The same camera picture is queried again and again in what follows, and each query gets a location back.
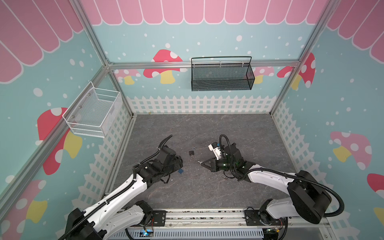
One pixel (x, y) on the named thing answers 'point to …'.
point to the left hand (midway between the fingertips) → (179, 165)
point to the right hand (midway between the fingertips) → (201, 164)
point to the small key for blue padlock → (200, 162)
